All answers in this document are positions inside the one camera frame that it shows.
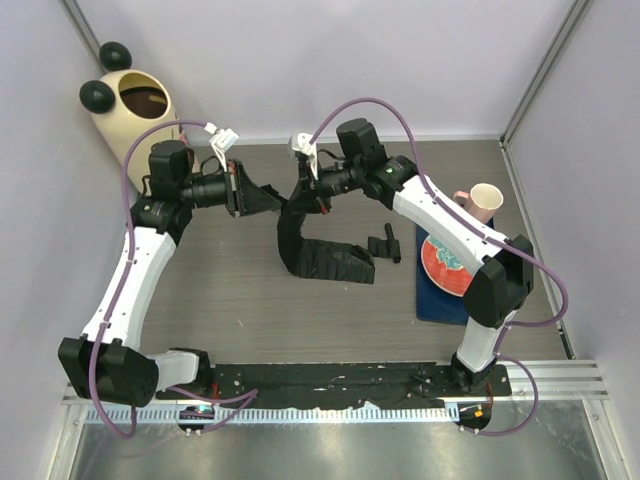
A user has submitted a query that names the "aluminium frame rail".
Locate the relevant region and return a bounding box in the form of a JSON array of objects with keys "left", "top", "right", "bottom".
[{"left": 63, "top": 358, "right": 612, "bottom": 405}]

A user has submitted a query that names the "white slotted cable duct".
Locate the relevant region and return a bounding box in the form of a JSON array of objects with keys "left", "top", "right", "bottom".
[{"left": 83, "top": 402, "right": 460, "bottom": 425}]

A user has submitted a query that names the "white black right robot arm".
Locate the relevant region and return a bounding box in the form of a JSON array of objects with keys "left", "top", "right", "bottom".
[{"left": 277, "top": 118, "right": 533, "bottom": 395}]

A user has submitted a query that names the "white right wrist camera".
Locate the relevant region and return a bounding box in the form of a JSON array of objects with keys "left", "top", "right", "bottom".
[{"left": 288, "top": 132, "right": 318, "bottom": 180}]

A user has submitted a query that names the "pink ceramic mug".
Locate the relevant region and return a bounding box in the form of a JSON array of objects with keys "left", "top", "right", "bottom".
[{"left": 453, "top": 183, "right": 504, "bottom": 224}]

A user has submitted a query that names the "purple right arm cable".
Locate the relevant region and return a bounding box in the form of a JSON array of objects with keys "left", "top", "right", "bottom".
[{"left": 308, "top": 97, "right": 570, "bottom": 437}]

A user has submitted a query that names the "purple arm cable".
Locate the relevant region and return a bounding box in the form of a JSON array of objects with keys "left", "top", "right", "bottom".
[
  {"left": 89, "top": 118, "right": 259, "bottom": 439},
  {"left": 308, "top": 97, "right": 570, "bottom": 437}
]

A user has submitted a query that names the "black trash bag roll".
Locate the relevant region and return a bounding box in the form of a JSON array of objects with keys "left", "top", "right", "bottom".
[{"left": 367, "top": 223, "right": 401, "bottom": 264}]

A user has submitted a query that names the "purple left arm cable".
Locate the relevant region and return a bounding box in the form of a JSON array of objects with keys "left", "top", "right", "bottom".
[{"left": 89, "top": 118, "right": 259, "bottom": 439}]

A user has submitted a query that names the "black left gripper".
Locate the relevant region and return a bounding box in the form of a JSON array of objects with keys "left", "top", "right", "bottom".
[{"left": 180, "top": 159, "right": 281, "bottom": 218}]

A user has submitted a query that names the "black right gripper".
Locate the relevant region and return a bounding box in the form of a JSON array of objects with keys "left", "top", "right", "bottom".
[{"left": 285, "top": 158, "right": 364, "bottom": 215}]

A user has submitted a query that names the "dark blue tray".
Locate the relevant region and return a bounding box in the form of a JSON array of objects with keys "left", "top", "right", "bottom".
[{"left": 415, "top": 227, "right": 468, "bottom": 326}]

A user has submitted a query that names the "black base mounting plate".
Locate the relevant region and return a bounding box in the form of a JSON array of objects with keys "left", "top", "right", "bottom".
[{"left": 181, "top": 362, "right": 512, "bottom": 410}]

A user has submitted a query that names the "red teal floral plate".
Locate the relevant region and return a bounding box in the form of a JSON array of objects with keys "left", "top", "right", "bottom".
[{"left": 420, "top": 234, "right": 472, "bottom": 297}]

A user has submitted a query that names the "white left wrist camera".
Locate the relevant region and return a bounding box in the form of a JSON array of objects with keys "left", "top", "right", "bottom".
[{"left": 204, "top": 123, "right": 239, "bottom": 162}]

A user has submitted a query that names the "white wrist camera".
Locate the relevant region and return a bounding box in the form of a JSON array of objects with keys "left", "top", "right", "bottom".
[
  {"left": 204, "top": 123, "right": 239, "bottom": 162},
  {"left": 288, "top": 132, "right": 318, "bottom": 180}
]

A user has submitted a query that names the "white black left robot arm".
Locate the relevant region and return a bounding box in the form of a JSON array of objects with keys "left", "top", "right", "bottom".
[{"left": 58, "top": 140, "right": 281, "bottom": 407}]

